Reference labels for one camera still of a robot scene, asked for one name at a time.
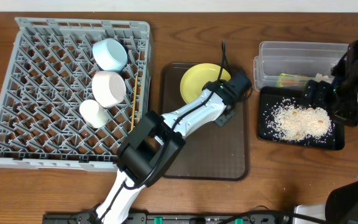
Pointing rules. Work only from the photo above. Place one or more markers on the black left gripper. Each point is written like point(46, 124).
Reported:
point(224, 116)

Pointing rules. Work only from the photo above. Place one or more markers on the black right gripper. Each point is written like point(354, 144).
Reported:
point(313, 94)

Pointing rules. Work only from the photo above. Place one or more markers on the white tissue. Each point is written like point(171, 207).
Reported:
point(319, 77)

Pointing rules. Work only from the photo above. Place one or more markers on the yellow round plate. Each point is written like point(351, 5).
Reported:
point(194, 79)

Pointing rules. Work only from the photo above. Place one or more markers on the pink-rimmed white bowl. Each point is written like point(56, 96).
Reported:
point(108, 88)

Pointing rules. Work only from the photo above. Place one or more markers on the light blue bowl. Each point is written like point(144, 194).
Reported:
point(110, 55)

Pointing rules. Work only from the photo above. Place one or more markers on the white cup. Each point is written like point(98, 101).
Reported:
point(93, 114)

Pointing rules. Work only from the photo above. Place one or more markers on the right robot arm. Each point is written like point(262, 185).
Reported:
point(342, 203)

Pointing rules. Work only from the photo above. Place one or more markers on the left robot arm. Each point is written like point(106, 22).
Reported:
point(155, 142)

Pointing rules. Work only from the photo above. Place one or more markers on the black waste tray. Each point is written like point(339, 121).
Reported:
point(271, 100)

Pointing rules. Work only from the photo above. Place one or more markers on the pile of rice waste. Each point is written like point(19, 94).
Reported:
point(290, 122)

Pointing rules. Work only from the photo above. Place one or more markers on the clear plastic waste bin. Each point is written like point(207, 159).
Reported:
point(295, 58)

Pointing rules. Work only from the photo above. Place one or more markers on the yellow green snack wrapper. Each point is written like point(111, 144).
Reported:
point(288, 80)

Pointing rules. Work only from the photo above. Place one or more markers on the grey plastic dish rack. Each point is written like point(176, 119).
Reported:
point(49, 75)

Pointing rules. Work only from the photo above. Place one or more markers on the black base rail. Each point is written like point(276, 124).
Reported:
point(259, 215)

